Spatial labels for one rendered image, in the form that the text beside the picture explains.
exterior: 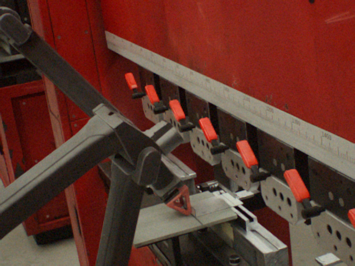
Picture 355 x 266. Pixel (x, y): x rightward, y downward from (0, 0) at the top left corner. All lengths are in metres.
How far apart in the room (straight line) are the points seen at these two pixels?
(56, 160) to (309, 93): 0.44
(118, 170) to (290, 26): 0.40
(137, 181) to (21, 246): 2.92
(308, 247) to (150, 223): 2.00
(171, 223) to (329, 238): 0.56
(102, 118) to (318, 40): 0.38
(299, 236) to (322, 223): 2.49
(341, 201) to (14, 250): 3.09
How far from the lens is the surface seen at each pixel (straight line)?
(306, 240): 3.72
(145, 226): 1.72
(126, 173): 1.26
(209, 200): 1.80
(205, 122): 1.60
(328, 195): 1.23
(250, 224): 1.69
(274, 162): 1.39
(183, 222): 1.71
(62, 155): 1.19
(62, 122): 2.50
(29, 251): 4.06
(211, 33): 1.55
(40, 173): 1.18
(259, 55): 1.34
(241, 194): 1.81
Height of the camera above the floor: 1.73
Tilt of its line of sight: 18 degrees down
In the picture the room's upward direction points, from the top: 8 degrees counter-clockwise
